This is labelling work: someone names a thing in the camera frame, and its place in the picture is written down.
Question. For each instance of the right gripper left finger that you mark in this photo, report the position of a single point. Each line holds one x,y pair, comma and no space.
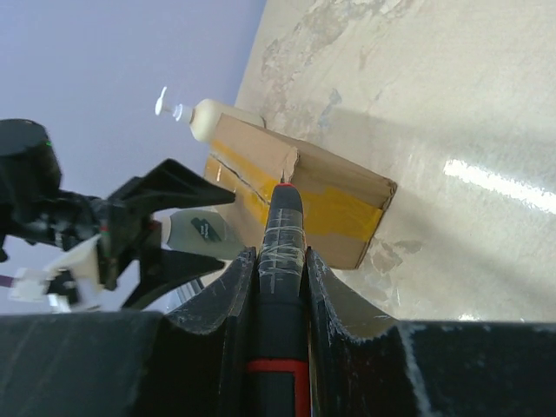
205,347

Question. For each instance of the brown cardboard express box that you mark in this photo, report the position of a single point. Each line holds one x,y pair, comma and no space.
343,202

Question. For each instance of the red black utility knife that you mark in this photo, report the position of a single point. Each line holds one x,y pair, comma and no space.
277,368

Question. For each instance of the grey cylindrical bottle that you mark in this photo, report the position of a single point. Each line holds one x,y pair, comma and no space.
200,232

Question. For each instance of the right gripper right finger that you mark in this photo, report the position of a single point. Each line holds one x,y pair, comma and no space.
355,348

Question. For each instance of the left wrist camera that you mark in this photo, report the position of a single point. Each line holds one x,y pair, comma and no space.
70,284

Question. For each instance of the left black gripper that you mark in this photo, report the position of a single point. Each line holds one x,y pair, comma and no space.
129,233

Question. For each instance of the cream pump soap bottle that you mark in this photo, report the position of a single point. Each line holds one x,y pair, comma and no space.
203,118

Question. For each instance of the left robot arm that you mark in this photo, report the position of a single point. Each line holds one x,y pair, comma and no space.
34,207

